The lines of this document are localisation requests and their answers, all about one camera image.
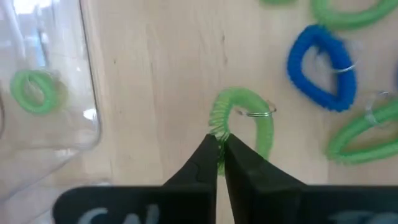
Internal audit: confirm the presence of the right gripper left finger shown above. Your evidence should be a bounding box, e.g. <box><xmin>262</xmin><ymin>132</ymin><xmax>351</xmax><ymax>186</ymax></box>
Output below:
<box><xmin>160</xmin><ymin>133</ymin><xmax>220</xmax><ymax>224</ymax></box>

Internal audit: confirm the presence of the blue spring keychain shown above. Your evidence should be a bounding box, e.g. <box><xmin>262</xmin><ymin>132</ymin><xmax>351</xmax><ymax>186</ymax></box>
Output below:
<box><xmin>285</xmin><ymin>24</ymin><xmax>363</xmax><ymax>113</ymax></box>

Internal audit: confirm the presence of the clear plastic bin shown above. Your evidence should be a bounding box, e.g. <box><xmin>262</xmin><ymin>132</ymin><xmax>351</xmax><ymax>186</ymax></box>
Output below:
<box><xmin>0</xmin><ymin>0</ymin><xmax>103</xmax><ymax>206</ymax></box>

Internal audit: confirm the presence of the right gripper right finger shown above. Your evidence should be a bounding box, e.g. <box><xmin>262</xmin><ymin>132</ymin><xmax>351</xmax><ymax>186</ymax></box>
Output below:
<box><xmin>223</xmin><ymin>133</ymin><xmax>308</xmax><ymax>224</ymax></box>

